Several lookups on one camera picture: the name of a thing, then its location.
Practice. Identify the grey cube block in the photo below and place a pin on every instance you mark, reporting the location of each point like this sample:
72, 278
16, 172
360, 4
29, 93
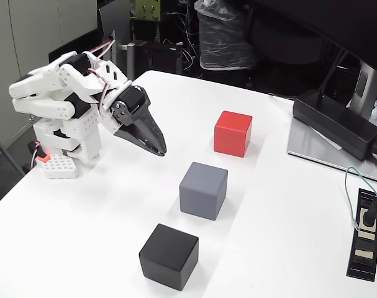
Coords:
202, 192

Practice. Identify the black cube block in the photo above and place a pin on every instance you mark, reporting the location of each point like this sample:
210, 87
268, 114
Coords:
168, 257

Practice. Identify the black computer tower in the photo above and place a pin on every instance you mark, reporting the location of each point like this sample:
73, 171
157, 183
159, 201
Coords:
82, 43

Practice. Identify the red cube block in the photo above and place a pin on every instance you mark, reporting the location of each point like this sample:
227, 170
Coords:
231, 133

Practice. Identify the green metal panel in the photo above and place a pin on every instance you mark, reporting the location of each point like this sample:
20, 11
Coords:
148, 10

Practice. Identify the plastic-wrapped black bin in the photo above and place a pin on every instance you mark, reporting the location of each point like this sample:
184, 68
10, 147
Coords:
222, 40

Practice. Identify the black power adapter brick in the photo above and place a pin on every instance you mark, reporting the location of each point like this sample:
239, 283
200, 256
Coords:
331, 121

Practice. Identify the silver monitor stand neck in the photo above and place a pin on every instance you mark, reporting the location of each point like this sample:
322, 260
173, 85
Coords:
366, 83

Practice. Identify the black monitor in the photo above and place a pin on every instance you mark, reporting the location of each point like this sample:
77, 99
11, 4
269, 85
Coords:
346, 21

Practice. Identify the black power plug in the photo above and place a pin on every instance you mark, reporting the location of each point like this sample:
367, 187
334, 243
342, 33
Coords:
368, 217

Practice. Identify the black power strip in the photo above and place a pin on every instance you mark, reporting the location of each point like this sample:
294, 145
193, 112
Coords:
363, 267

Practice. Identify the silver metal post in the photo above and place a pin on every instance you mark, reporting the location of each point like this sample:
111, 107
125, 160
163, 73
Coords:
130, 62

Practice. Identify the silver monitor base plate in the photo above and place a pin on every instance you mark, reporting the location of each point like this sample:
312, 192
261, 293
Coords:
309, 146

